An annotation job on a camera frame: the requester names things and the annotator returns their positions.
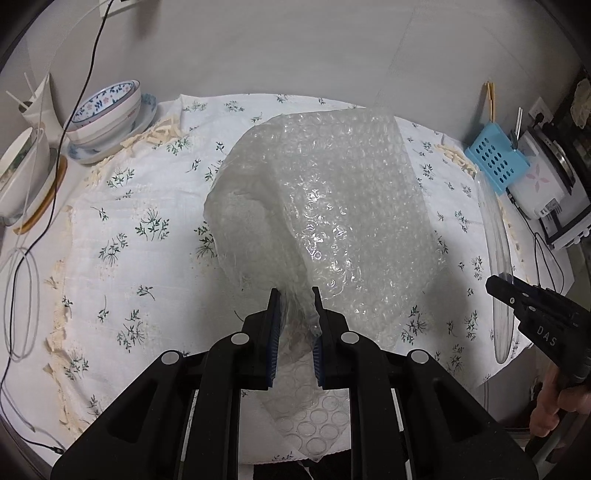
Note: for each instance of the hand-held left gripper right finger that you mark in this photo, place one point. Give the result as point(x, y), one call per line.
point(318, 360)

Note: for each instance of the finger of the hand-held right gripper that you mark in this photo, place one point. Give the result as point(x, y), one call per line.
point(524, 286)
point(501, 290)

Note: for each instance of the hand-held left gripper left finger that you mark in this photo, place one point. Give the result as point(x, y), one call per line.
point(273, 341)

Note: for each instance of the long clear plastic tube bag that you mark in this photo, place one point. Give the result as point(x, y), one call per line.
point(498, 249)

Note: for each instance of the clear bubble wrap sheet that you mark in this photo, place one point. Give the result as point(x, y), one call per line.
point(332, 194)

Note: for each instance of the person's right hand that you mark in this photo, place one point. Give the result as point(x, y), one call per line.
point(545, 410)

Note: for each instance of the white vented appliance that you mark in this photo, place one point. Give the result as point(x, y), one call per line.
point(568, 230)

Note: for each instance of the white floral rice cooker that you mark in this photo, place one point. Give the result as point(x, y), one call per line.
point(535, 184)

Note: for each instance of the blue plastic utensil basket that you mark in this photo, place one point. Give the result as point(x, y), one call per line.
point(494, 157)

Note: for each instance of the dark metal shelf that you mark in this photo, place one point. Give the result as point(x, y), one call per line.
point(581, 152)

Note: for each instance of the white floral tablecloth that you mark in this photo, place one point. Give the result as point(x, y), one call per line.
point(138, 277)

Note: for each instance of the wooden chopstick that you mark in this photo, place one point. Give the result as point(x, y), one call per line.
point(487, 101)
point(493, 101)

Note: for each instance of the hanging pale cloth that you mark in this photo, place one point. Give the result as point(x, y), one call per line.
point(582, 99)

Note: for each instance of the blue floral saucer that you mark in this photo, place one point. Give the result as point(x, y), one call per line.
point(147, 115)

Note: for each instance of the blue floral porcelain bowl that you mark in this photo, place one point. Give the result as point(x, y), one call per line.
point(104, 104)
point(124, 124)

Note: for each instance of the white plate wooden rim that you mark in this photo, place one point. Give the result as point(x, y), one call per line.
point(48, 198)

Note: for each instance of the white bowl green pattern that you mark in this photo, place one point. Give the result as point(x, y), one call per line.
point(18, 184)

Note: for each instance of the white paper box with sticks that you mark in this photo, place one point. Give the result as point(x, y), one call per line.
point(44, 115)

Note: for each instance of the white wall socket with plug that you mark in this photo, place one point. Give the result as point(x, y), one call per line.
point(540, 106)

